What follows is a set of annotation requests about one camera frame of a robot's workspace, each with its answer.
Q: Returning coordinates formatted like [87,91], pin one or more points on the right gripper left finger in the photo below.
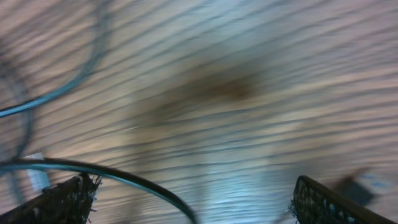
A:
[69,202]

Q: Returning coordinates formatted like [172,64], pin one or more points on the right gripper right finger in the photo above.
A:
[314,203]

